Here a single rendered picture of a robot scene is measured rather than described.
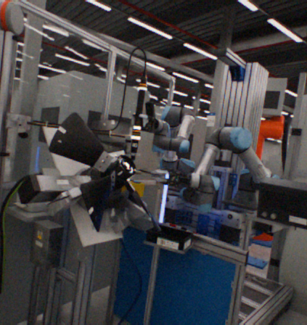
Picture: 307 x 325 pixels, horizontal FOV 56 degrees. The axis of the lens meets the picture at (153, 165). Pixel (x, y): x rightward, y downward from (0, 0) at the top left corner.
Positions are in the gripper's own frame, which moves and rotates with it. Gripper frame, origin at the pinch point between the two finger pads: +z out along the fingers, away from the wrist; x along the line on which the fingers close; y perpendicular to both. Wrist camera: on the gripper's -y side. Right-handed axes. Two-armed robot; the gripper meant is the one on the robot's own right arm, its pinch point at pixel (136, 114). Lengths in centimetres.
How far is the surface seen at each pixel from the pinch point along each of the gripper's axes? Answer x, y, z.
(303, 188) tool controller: -80, 25, -18
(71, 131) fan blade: 15.6, 13.8, 28.6
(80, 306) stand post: 12, 102, 10
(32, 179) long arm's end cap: 17, 36, 46
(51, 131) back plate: 44.1, 14.6, 13.4
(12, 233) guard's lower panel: 73, 80, 6
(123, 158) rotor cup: -0.4, 23.0, 8.2
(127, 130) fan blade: 10.0, 7.8, -8.6
